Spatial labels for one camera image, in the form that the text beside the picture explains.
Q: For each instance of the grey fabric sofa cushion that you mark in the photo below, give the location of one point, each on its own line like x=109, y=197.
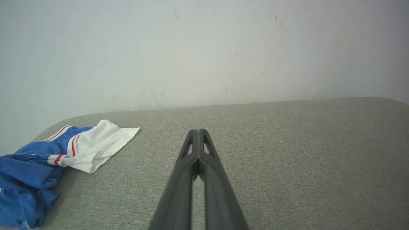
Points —
x=287, y=159

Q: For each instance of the blue and white basketball jersey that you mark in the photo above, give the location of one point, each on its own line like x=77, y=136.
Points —
x=28, y=179

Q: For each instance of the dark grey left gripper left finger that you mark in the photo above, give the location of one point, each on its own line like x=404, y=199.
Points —
x=179, y=191

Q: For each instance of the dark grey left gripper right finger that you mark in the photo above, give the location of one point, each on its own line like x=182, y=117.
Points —
x=220, y=198

